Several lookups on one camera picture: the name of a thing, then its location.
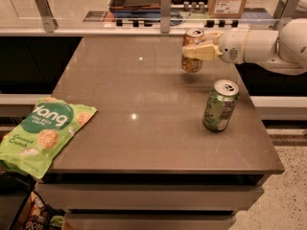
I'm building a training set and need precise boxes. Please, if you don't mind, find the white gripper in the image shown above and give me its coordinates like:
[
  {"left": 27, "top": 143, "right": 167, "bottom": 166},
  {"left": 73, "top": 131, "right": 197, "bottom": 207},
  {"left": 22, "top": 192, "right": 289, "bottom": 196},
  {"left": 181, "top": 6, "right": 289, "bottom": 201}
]
[{"left": 182, "top": 30, "right": 248, "bottom": 64}]

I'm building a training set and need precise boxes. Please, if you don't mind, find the orange soda can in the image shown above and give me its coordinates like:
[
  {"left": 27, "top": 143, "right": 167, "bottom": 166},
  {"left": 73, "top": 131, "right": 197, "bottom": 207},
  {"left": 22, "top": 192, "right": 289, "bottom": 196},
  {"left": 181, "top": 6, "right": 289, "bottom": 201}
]
[{"left": 181, "top": 29, "right": 205, "bottom": 73}]

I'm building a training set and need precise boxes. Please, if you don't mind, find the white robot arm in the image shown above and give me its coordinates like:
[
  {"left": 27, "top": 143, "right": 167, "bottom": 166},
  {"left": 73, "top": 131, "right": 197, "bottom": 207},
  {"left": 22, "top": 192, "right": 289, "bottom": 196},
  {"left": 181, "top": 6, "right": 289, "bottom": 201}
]
[{"left": 181, "top": 18, "right": 307, "bottom": 76}]

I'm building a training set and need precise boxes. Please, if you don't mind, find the green soda can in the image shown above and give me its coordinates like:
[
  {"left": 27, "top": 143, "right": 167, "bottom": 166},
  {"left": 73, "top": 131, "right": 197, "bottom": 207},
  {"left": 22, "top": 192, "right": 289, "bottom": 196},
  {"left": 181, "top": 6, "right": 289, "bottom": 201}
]
[{"left": 202, "top": 80, "right": 239, "bottom": 131}]

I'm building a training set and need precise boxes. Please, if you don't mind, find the green rice chip bag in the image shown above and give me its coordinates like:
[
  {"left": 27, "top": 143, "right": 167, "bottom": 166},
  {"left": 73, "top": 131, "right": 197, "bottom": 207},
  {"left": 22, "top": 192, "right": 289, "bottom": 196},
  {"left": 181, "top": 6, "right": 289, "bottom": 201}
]
[{"left": 0, "top": 98, "right": 97, "bottom": 179}]

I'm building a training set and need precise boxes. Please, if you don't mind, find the dark snack bag below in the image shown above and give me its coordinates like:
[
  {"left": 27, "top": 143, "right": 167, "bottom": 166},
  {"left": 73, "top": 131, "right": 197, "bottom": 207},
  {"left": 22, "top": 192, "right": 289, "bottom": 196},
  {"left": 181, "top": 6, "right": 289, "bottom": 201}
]
[{"left": 12, "top": 192, "right": 64, "bottom": 230}]

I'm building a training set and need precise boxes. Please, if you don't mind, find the cardboard box with label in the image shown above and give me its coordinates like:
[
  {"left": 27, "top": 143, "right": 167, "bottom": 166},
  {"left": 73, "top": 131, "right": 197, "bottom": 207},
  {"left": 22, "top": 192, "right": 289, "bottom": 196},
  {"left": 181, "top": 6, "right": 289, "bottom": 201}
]
[{"left": 207, "top": 0, "right": 247, "bottom": 18}]

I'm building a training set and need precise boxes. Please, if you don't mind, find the upper grey drawer front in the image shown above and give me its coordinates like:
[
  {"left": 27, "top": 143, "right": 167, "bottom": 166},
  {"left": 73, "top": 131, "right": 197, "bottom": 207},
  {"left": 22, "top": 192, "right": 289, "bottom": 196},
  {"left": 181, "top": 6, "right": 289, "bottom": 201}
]
[{"left": 37, "top": 184, "right": 264, "bottom": 211}]

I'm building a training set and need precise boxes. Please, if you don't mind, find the grey drawer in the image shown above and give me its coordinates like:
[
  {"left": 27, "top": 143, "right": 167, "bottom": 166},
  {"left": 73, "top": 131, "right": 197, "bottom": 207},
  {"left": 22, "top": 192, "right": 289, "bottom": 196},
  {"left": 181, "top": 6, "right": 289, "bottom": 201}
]
[
  {"left": 37, "top": 184, "right": 264, "bottom": 211},
  {"left": 65, "top": 214, "right": 236, "bottom": 230}
]

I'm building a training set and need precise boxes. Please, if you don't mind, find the glass barrier panel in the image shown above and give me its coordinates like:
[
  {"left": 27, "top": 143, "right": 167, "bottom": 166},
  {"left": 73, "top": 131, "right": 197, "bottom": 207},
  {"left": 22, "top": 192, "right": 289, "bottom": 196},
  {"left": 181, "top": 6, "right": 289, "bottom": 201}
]
[{"left": 0, "top": 0, "right": 307, "bottom": 35}]

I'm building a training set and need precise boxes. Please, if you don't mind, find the lower grey drawer front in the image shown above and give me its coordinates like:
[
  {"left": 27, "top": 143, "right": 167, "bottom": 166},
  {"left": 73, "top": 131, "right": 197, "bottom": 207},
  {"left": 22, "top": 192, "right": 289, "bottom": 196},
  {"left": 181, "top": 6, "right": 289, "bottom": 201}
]
[{"left": 65, "top": 214, "right": 236, "bottom": 230}]

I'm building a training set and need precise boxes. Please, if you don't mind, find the middle metal glass bracket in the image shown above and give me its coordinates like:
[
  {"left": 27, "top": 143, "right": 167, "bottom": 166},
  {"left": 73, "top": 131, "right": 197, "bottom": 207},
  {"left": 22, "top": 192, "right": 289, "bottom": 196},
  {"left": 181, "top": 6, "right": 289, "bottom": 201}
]
[{"left": 160, "top": 0, "right": 172, "bottom": 34}]

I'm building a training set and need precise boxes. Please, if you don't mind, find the metal glass bracket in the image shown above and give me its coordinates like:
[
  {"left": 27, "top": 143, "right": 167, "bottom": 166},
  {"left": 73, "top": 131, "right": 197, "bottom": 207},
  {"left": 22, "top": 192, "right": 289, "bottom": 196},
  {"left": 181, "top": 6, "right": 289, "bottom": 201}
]
[
  {"left": 35, "top": 0, "right": 58, "bottom": 33},
  {"left": 160, "top": 0, "right": 172, "bottom": 34},
  {"left": 273, "top": 0, "right": 307, "bottom": 31}
]

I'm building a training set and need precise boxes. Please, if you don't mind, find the right metal glass bracket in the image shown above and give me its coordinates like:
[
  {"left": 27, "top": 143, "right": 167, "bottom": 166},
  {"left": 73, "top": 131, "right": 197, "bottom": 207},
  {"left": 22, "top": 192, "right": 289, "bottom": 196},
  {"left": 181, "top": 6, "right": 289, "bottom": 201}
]
[{"left": 273, "top": 0, "right": 307, "bottom": 31}]

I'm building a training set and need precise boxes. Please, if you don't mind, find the left metal glass bracket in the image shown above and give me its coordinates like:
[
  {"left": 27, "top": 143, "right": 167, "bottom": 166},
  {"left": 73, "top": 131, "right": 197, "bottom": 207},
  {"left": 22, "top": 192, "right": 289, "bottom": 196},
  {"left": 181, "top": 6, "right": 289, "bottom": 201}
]
[{"left": 35, "top": 0, "right": 58, "bottom": 33}]

